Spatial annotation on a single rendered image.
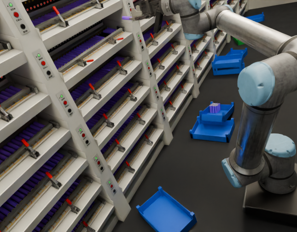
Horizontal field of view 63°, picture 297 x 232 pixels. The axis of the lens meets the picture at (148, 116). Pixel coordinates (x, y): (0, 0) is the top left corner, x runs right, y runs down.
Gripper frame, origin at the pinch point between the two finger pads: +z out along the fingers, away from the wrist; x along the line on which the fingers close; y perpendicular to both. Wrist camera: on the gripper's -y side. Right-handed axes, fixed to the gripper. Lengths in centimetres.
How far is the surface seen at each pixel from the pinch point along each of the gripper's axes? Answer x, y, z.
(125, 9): -11.3, 3.6, 11.3
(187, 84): -77, -84, 19
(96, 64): 26.2, -12.2, 12.2
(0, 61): 68, 9, 12
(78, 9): 16.8, 13.2, 17.3
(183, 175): 15, -104, -8
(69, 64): 38.5, -5.9, 15.8
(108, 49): 14.4, -9.7, 11.6
